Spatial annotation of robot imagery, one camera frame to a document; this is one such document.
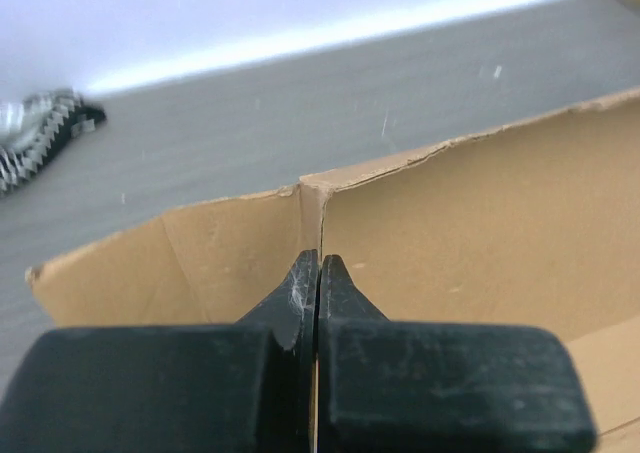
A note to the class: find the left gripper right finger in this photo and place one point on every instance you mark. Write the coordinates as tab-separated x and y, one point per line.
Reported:
396	386

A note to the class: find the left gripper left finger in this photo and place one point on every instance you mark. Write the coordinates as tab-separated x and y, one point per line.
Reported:
244	386

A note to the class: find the brown cardboard box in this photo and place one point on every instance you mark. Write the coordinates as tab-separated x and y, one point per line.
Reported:
534	223

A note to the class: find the striped black white cloth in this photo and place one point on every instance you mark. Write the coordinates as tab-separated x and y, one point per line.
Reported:
37	128

